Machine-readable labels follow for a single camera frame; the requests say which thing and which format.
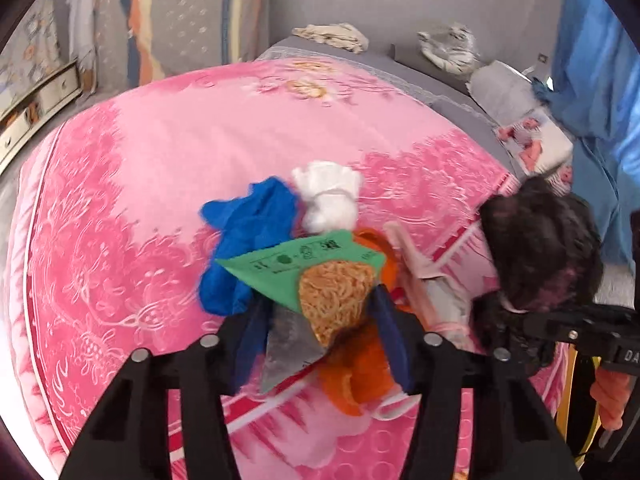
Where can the white tissue bundle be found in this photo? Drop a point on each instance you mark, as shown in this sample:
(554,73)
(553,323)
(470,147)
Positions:
(330,193)

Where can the person's right hand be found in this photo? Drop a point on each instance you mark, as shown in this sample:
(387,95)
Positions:
(611,391)

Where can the striped plush cat toy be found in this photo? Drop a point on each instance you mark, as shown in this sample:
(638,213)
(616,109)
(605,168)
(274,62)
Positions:
(451,48)

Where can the grey pillow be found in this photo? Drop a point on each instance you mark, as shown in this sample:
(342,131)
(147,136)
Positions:
(411,56)

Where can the striped upright mattress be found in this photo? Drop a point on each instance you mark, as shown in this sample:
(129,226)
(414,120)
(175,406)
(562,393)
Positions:
(139,41)

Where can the yellow black polishing disc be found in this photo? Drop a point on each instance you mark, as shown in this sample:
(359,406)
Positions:
(577,416)

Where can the blue crumpled cloth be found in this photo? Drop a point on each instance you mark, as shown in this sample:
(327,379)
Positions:
(262,219)

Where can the white drawer cabinet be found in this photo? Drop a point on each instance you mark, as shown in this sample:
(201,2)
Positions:
(35,109)

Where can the orange instant noodle wrapper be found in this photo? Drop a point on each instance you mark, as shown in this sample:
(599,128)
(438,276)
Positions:
(439,302)

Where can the light grey cushion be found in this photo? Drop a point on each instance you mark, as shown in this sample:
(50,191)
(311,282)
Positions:
(503,93)

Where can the green noodle packet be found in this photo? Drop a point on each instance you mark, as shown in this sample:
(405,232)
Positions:
(319,286)

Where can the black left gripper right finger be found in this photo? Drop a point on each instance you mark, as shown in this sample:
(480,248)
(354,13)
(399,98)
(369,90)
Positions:
(513,433)

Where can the baby doll in package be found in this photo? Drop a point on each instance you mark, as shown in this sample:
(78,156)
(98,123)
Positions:
(541,148)

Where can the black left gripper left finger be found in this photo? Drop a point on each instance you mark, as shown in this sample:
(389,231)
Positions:
(126,434)

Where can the beige crumpled cloth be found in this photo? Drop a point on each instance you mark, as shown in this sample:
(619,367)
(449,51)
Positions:
(342,36)

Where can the pink floral bed sheet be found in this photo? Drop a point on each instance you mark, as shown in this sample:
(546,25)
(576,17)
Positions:
(107,244)

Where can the cartoon patterned cloth cover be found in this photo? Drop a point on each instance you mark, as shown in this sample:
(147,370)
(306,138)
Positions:
(31,53)

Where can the black plastic trash bag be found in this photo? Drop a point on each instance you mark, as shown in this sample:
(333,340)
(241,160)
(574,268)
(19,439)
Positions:
(545,248)

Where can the blue curtain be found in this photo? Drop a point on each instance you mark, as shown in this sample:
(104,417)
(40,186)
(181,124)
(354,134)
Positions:
(595,96)

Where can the white hanging garment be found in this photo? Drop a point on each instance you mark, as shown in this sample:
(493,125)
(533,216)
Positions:
(82,32)

